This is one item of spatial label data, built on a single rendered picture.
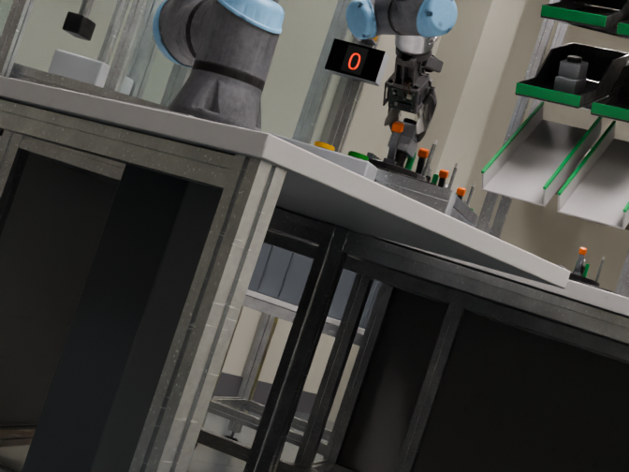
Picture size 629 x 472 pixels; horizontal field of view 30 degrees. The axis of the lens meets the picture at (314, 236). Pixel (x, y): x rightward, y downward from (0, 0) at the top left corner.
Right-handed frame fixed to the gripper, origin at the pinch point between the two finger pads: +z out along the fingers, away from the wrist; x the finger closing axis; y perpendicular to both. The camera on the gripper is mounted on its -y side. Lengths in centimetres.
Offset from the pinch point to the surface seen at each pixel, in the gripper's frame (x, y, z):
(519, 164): 24.5, 2.5, -1.0
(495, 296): 31.5, 37.5, 4.5
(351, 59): -19.6, -15.1, -4.3
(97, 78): -103, -39, 34
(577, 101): 32.6, -0.5, -15.9
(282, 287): -79, -112, 151
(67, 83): -68, 22, -3
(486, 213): 20.1, 5.5, 10.6
